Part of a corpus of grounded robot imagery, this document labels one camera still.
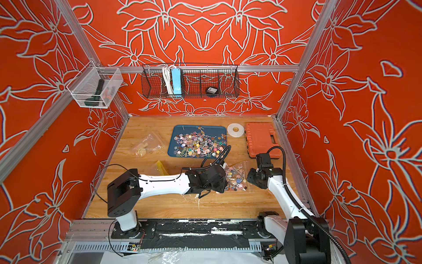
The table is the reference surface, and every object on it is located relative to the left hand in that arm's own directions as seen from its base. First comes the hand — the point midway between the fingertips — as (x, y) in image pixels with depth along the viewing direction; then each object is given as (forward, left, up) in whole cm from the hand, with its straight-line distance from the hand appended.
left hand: (228, 182), depth 80 cm
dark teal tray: (+39, +11, -6) cm, 41 cm away
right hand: (+5, -12, -3) cm, 14 cm away
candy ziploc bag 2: (+4, +36, 0) cm, 36 cm away
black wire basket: (+53, +20, +24) cm, 61 cm away
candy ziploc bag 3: (+6, -6, -6) cm, 10 cm away
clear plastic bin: (+40, +77, +26) cm, 90 cm away
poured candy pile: (+25, +18, -3) cm, 31 cm away
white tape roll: (+41, -6, -6) cm, 42 cm away
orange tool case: (+34, -22, -3) cm, 40 cm away
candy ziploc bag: (+26, +49, -6) cm, 56 cm away
